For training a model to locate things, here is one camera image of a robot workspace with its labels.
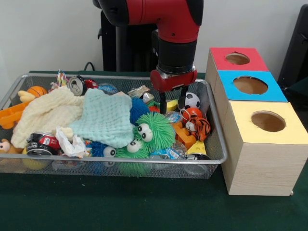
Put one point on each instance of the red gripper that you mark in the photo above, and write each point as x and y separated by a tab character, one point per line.
172	82

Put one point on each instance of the mint green muslin cloth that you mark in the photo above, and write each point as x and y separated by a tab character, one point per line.
103	118

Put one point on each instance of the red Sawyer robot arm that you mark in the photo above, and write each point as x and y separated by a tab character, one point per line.
166	21

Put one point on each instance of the shallow clear mesh bin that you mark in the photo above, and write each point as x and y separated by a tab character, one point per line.
217	139

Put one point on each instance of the wooden box with three holes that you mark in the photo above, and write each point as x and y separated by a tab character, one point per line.
260	168

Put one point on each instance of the small soccer ball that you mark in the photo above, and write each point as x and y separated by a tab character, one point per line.
193	99

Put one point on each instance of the small red ball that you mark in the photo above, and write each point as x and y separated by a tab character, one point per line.
193	113

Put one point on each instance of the large green spiky ball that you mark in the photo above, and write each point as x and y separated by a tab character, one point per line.
159	132

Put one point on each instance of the blue spiky rubber ball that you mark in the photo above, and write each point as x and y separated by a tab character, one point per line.
139	109

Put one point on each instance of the orange toy block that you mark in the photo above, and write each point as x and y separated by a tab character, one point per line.
185	137

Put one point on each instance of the orange tiger plush toy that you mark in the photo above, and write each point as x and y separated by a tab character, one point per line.
199	128

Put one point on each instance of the yellow cheese wedge toy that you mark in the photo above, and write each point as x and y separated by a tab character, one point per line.
197	148

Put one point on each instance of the small green spiky ball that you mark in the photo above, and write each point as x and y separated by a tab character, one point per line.
132	156

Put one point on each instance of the blue spiky ball with eye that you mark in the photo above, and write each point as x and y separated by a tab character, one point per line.
98	149

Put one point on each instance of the cream muslin cloth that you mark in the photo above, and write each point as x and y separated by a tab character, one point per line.
43	113

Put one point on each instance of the red and black soda can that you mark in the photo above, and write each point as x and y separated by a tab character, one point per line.
45	143

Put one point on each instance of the small orange basketball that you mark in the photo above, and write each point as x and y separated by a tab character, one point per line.
36	91

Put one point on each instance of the orange plastic toy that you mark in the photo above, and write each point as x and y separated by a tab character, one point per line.
9	115

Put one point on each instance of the small brown plush doll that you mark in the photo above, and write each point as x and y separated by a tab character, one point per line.
5	146

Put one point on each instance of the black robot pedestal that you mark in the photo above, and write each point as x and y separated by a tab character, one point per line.
132	48

